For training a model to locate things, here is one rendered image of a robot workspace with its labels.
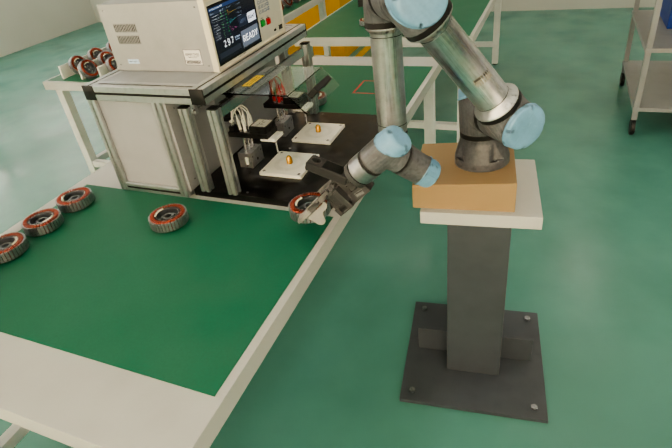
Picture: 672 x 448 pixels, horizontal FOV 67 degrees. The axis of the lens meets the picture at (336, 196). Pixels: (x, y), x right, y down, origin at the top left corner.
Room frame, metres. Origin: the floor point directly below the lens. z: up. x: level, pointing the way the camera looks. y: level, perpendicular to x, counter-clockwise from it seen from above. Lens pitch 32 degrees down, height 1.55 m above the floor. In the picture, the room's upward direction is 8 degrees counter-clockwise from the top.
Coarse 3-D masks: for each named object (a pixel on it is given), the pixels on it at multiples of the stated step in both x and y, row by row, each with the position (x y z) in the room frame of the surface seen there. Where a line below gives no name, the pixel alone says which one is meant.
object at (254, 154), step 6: (258, 144) 1.57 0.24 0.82; (240, 150) 1.54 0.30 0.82; (252, 150) 1.53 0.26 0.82; (258, 150) 1.55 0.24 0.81; (240, 156) 1.52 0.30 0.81; (246, 156) 1.51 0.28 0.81; (252, 156) 1.51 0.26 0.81; (258, 156) 1.54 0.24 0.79; (240, 162) 1.52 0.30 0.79; (252, 162) 1.50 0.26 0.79; (258, 162) 1.53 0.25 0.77
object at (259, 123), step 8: (256, 120) 1.54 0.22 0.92; (264, 120) 1.53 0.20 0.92; (272, 120) 1.52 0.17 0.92; (256, 128) 1.49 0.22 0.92; (264, 128) 1.47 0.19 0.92; (272, 128) 1.51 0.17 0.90; (232, 136) 1.53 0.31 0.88; (240, 136) 1.51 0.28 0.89; (248, 136) 1.50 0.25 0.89; (256, 136) 1.49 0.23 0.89; (264, 136) 1.47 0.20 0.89; (272, 136) 1.49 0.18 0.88; (280, 136) 1.50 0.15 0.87; (248, 144) 1.54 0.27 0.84
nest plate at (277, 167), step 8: (280, 152) 1.57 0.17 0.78; (288, 152) 1.56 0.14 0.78; (296, 152) 1.55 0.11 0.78; (272, 160) 1.52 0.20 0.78; (280, 160) 1.51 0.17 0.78; (296, 160) 1.49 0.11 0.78; (304, 160) 1.49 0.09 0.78; (264, 168) 1.47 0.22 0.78; (272, 168) 1.46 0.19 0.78; (280, 168) 1.45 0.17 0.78; (288, 168) 1.44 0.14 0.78; (296, 168) 1.44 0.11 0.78; (304, 168) 1.43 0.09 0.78; (280, 176) 1.41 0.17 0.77; (288, 176) 1.40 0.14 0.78; (296, 176) 1.39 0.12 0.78
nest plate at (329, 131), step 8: (304, 128) 1.74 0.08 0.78; (312, 128) 1.73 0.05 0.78; (328, 128) 1.72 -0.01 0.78; (336, 128) 1.71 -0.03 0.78; (296, 136) 1.68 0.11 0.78; (304, 136) 1.67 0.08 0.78; (312, 136) 1.66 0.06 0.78; (320, 136) 1.66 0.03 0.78; (328, 136) 1.65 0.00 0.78; (336, 136) 1.66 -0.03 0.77; (328, 144) 1.60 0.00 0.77
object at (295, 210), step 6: (306, 192) 1.19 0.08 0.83; (312, 192) 1.19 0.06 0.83; (318, 192) 1.18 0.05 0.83; (294, 198) 1.17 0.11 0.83; (300, 198) 1.17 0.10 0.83; (306, 198) 1.17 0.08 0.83; (312, 198) 1.17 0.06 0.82; (288, 204) 1.15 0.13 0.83; (294, 204) 1.15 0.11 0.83; (300, 204) 1.16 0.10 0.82; (306, 204) 1.15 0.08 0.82; (294, 210) 1.11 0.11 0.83; (300, 210) 1.11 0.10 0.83; (294, 216) 1.10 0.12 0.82; (324, 216) 1.10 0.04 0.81; (306, 222) 1.09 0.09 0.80; (312, 222) 1.09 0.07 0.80
